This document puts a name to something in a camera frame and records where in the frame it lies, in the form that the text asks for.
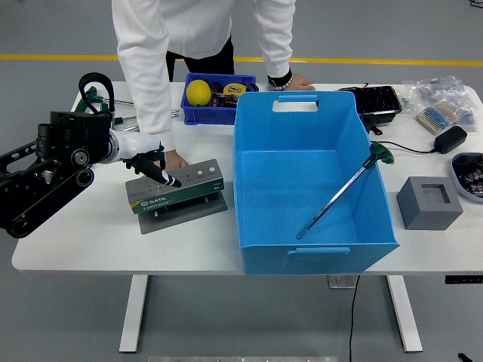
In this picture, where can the pale blue bowl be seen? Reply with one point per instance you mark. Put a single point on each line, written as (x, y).
(462, 195)

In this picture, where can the black wristwatch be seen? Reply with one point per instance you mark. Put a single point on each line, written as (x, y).
(277, 80)

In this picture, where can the large light blue box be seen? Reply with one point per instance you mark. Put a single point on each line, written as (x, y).
(283, 181)

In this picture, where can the black metal parts pile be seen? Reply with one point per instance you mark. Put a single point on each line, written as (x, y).
(222, 99)

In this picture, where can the person's left forearm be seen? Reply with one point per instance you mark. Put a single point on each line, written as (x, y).
(277, 56)

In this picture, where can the black table control panel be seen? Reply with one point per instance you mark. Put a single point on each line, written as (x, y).
(463, 280)

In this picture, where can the yellow tape measure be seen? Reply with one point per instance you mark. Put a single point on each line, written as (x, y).
(234, 89)

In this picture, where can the person's right forearm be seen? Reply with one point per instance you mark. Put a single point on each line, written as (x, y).
(151, 113)

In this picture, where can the white table leg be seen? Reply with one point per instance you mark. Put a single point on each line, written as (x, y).
(132, 316)
(405, 316)

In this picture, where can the yellow ball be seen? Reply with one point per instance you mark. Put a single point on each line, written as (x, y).
(198, 92)

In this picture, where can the small circuit parts pile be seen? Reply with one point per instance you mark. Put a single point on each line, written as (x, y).
(473, 177)

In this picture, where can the clear bag of resistors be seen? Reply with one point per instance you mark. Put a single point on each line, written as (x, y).
(466, 117)
(434, 88)

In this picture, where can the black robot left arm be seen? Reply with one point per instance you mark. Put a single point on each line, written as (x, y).
(37, 177)

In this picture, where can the tan resistor strip bundle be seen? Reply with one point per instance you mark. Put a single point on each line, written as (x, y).
(437, 117)

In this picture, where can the black plastic tray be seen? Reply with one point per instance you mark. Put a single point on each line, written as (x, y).
(377, 102)

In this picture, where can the person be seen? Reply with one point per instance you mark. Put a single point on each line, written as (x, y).
(188, 22)

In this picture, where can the green grey hex key stand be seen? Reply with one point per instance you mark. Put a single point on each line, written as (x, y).
(196, 188)

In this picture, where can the small dark blue bin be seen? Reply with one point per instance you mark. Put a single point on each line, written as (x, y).
(207, 117)

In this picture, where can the person's left hand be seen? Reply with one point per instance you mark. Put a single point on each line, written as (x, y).
(302, 81)

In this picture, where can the grey hollow cube block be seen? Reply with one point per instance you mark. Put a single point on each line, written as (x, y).
(419, 215)

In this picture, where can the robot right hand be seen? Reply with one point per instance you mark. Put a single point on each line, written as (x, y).
(464, 358)

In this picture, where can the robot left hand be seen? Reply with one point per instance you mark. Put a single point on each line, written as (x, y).
(136, 145)

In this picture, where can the person's right hand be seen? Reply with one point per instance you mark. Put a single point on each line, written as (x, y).
(175, 160)

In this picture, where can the black power adapter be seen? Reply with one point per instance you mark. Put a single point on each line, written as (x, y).
(451, 139)

